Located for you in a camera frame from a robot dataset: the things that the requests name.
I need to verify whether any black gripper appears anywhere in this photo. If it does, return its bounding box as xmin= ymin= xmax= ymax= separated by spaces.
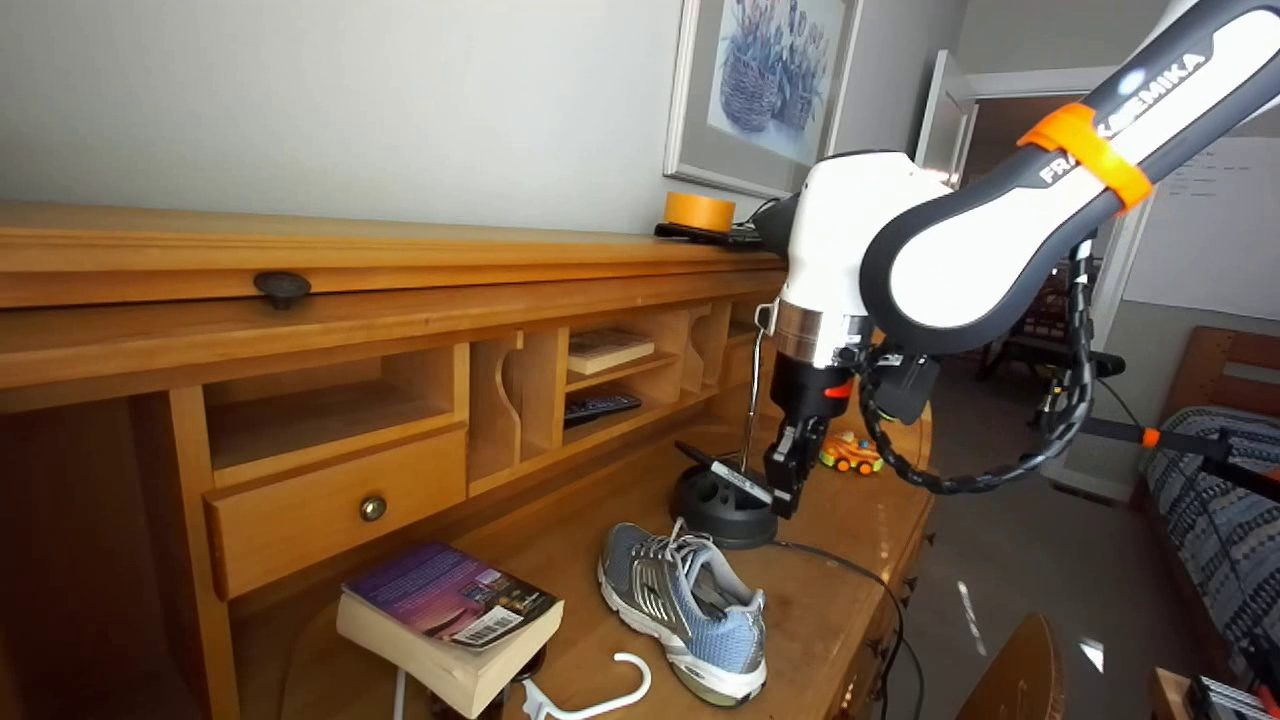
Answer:
xmin=762 ymin=356 xmax=850 ymax=517

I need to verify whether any grey marker pen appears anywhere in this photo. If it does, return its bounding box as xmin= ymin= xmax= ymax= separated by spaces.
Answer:
xmin=677 ymin=441 xmax=777 ymax=509

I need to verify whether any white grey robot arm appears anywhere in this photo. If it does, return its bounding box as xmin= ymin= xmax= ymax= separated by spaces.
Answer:
xmin=762 ymin=0 xmax=1280 ymax=517

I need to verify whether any blue grey running sneaker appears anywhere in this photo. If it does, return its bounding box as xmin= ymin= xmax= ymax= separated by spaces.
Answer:
xmin=597 ymin=523 xmax=769 ymax=710

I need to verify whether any small orange toy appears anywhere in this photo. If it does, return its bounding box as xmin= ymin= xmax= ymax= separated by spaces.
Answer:
xmin=818 ymin=435 xmax=882 ymax=475

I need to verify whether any black gooseneck desk lamp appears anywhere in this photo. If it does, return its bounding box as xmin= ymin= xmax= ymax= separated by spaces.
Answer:
xmin=667 ymin=185 xmax=816 ymax=551

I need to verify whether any orange tape roll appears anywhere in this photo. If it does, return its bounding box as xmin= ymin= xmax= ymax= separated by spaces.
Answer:
xmin=664 ymin=191 xmax=736 ymax=232

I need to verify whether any dark device in cubby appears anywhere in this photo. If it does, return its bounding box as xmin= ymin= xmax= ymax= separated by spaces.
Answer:
xmin=564 ymin=392 xmax=640 ymax=430

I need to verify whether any flat book in cubby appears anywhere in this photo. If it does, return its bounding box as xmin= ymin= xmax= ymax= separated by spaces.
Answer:
xmin=567 ymin=331 xmax=656 ymax=377

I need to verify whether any framed blue flower picture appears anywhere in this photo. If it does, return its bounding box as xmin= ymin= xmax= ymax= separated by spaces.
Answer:
xmin=664 ymin=0 xmax=861 ymax=195

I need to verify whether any wooden chair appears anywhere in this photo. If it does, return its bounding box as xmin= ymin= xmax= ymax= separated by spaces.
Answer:
xmin=954 ymin=618 xmax=1064 ymax=720

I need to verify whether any white plastic clothes hanger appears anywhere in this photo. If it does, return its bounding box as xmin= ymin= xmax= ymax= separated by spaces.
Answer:
xmin=520 ymin=651 xmax=653 ymax=720

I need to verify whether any purple paperback book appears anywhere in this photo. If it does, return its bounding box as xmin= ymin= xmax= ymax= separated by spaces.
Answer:
xmin=336 ymin=543 xmax=564 ymax=720

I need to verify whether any striped bed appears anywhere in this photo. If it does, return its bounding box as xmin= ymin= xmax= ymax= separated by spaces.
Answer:
xmin=1137 ymin=326 xmax=1280 ymax=672

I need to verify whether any brass drawer knob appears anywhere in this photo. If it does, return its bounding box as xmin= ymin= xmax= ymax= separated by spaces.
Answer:
xmin=356 ymin=491 xmax=387 ymax=523

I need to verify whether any wooden roll-top desk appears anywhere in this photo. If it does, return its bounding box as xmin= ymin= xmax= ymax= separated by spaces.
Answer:
xmin=0 ymin=203 xmax=933 ymax=720

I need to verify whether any black lamp power cord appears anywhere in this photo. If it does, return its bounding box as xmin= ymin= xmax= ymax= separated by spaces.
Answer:
xmin=771 ymin=537 xmax=913 ymax=720

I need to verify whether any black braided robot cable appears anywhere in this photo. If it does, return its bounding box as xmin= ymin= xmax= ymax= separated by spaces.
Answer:
xmin=850 ymin=237 xmax=1099 ymax=499

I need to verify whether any black roll-top handle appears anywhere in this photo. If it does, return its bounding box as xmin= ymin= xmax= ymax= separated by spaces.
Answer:
xmin=250 ymin=274 xmax=312 ymax=308

